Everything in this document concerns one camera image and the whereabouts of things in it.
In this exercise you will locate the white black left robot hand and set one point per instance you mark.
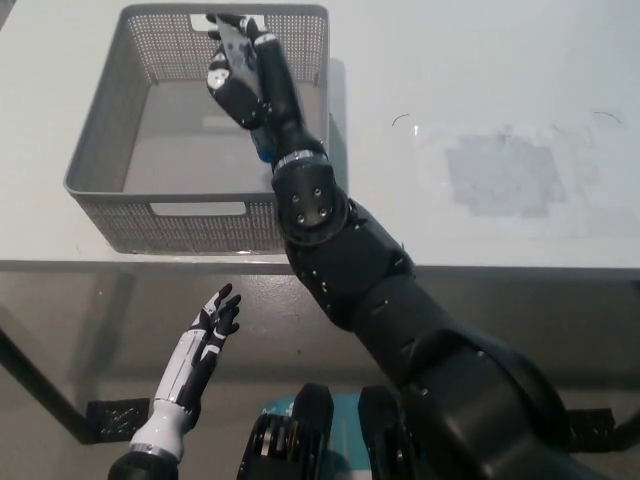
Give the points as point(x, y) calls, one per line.
point(187, 365)

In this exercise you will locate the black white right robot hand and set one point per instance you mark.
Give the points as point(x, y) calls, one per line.
point(280, 100)

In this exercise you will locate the white blue shampoo tube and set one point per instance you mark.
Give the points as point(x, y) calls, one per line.
point(237, 55)

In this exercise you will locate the black floor foot plate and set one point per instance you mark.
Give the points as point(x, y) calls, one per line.
point(592, 430)
point(117, 422)

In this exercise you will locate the grey perforated plastic basket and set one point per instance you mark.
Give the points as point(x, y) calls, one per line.
point(200, 227)

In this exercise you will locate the black teal robot body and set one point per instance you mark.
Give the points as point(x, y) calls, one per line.
point(310, 435)

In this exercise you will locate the black metal table leg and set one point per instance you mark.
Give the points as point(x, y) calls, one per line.
point(629, 427)
point(45, 385)

